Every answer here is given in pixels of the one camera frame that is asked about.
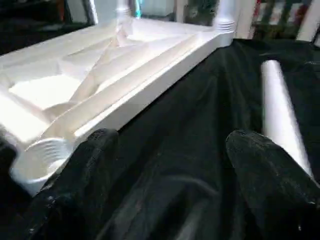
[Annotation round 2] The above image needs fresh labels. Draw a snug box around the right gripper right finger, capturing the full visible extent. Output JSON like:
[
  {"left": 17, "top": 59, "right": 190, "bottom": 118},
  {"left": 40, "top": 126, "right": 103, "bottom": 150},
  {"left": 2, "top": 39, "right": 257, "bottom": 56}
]
[{"left": 225, "top": 130, "right": 320, "bottom": 240}]

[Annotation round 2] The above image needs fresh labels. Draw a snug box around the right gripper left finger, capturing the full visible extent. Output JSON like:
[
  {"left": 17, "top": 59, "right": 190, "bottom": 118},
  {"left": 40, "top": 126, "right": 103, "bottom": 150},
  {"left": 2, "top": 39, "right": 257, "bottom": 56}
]
[{"left": 25, "top": 127, "right": 121, "bottom": 240}]

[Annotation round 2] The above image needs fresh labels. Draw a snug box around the white plastic table leg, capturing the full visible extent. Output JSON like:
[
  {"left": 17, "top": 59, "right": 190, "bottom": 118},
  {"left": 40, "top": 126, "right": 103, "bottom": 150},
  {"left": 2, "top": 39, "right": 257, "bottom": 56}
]
[
  {"left": 214, "top": 0, "right": 237, "bottom": 48},
  {"left": 260, "top": 59, "right": 315, "bottom": 178},
  {"left": 116, "top": 0, "right": 132, "bottom": 23}
]

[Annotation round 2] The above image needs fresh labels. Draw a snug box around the white plastic table top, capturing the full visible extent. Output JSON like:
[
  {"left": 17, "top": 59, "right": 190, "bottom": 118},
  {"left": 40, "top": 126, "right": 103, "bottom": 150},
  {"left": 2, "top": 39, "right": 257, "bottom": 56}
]
[{"left": 0, "top": 17, "right": 237, "bottom": 197}]

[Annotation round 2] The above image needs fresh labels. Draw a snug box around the black work surface mat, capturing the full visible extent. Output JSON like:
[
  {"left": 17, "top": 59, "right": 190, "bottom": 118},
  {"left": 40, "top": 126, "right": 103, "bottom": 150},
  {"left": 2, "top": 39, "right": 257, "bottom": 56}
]
[{"left": 0, "top": 10, "right": 320, "bottom": 240}]

